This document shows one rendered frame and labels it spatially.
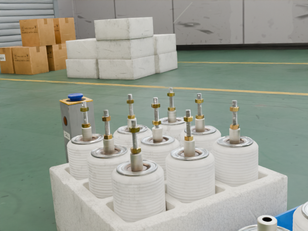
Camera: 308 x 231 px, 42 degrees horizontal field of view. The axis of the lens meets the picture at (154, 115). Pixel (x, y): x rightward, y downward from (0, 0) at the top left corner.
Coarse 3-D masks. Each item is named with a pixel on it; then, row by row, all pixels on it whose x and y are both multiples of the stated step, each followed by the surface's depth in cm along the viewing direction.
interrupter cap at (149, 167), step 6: (126, 162) 74; (144, 162) 74; (150, 162) 74; (120, 168) 72; (126, 168) 72; (144, 168) 72; (150, 168) 71; (156, 168) 71; (120, 174) 70; (126, 174) 69; (132, 174) 68; (138, 174) 68; (144, 174) 68
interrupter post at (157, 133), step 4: (152, 128) 87; (156, 128) 86; (160, 128) 86; (152, 132) 87; (156, 132) 86; (160, 132) 86; (156, 136) 86; (160, 136) 86; (156, 140) 87; (160, 140) 87
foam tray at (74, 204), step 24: (264, 168) 87; (72, 192) 82; (216, 192) 81; (240, 192) 76; (264, 192) 80; (72, 216) 85; (96, 216) 72; (168, 216) 69; (192, 216) 71; (216, 216) 74; (240, 216) 77
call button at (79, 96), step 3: (72, 93) 108; (75, 93) 107; (78, 93) 107; (81, 93) 107; (69, 96) 105; (72, 96) 104; (75, 96) 104; (78, 96) 105; (81, 96) 106; (72, 99) 105; (75, 99) 105; (78, 99) 105
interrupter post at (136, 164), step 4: (140, 152) 71; (132, 156) 70; (136, 156) 70; (140, 156) 71; (132, 160) 71; (136, 160) 70; (140, 160) 71; (132, 164) 71; (136, 164) 71; (140, 164) 71; (132, 168) 71; (136, 168) 71; (140, 168) 71
